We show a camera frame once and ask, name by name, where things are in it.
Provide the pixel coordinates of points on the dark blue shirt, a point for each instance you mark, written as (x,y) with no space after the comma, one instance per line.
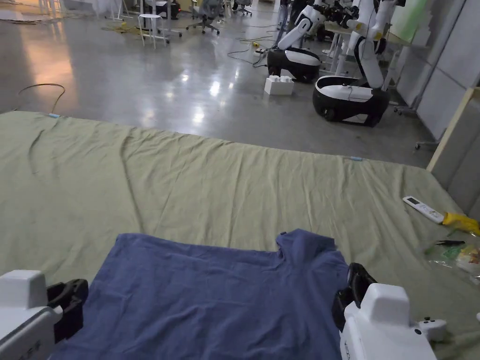
(210,296)

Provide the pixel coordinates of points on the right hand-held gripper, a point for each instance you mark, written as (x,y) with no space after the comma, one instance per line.
(378,330)

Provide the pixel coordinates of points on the yellow bag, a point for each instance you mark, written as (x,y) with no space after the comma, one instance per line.
(463,222)

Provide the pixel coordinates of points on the wooden frame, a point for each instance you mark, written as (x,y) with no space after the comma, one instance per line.
(452,127)

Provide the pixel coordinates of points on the white remote control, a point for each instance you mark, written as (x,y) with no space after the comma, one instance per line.
(423,209)

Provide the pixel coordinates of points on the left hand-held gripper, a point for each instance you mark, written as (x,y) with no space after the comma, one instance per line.
(22,318)

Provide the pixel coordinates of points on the bed with pale green sheet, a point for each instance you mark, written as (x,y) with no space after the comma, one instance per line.
(195,187)

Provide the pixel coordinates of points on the white hand controller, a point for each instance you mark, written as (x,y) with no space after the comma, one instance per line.
(433,327)

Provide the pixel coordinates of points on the white foam block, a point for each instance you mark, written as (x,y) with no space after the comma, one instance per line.
(278,85)

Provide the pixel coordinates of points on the clear plastic bag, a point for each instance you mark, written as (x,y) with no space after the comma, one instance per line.
(463,260)

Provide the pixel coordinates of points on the black tweezers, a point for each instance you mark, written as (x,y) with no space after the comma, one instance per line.
(452,242)

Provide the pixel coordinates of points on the white robot with black base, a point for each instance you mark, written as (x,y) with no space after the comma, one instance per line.
(356,93)
(296,56)

